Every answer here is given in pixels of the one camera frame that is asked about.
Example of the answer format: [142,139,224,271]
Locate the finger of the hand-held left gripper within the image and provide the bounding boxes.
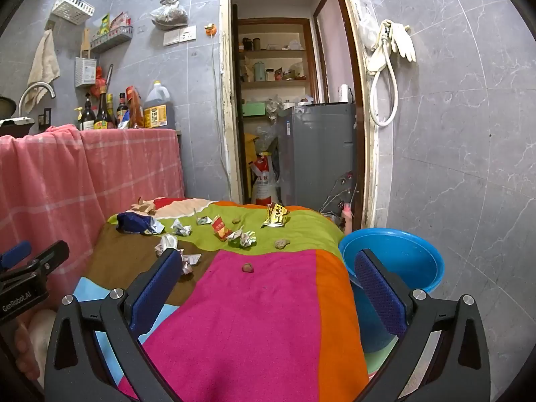
[24,240,70,278]
[0,241,33,270]

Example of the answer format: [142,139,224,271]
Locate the pink checked cloth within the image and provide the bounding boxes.
[0,125,186,302]

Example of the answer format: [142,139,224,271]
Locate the worn white door frame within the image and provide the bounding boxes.
[218,0,381,230]

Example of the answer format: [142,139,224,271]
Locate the wooden shelf unit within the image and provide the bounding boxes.
[237,17,319,103]

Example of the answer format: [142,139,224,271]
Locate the red snack wrapper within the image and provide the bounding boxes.
[211,215,233,242]

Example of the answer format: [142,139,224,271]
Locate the white plastic wall basket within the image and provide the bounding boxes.
[51,0,95,26]

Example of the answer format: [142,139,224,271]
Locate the yellow bag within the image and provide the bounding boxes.
[245,133,260,164]

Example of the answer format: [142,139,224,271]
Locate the red white rice bag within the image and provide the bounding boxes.
[250,153,280,207]

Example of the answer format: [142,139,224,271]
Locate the dry twigs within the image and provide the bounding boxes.
[320,171,360,215]

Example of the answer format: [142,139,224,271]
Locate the tall dark bottle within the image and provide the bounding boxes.
[94,85,112,130]

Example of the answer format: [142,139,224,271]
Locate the beige hanging towel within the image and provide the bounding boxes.
[21,29,61,114]

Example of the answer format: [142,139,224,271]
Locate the metal faucet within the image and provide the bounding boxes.
[17,81,56,117]

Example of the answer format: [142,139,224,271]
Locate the red capped dark bottle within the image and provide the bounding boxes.
[116,92,130,129]

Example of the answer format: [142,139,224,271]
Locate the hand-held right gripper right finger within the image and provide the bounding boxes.
[354,249,491,402]

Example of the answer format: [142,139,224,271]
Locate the grey wall shelf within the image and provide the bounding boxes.
[89,26,134,54]

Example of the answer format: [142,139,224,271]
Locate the dark wooden door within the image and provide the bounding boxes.
[231,4,248,204]

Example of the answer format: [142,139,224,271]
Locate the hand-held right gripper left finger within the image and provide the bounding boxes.
[44,248,185,402]

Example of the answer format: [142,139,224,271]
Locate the blue snack bag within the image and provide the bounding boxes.
[116,212,165,236]

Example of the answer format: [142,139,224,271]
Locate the white utensil holder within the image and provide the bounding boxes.
[75,57,98,88]

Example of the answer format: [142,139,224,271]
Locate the person's left hand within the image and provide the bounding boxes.
[12,309,58,388]

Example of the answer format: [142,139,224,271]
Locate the hanging clear plastic bag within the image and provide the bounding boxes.
[149,0,189,31]

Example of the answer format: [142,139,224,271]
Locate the white power cable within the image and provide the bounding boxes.
[211,36,231,179]

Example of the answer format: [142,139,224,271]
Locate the white wall switch panel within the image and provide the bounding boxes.
[162,25,197,47]

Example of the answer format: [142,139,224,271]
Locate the dark sauce bottle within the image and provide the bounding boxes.
[79,93,97,131]

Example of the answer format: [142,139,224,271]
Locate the yellow red wrapper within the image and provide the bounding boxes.
[261,202,291,228]

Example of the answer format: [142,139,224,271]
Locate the black pan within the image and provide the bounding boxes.
[0,116,36,137]

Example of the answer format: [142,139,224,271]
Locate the multicolour patchwork blanket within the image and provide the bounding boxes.
[73,197,370,402]

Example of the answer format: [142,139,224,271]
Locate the blue plastic basin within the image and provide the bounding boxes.
[338,228,445,354]

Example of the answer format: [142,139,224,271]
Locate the large dark oil jug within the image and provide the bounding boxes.
[143,80,177,130]

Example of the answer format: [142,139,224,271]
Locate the white hose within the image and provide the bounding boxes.
[368,52,398,127]

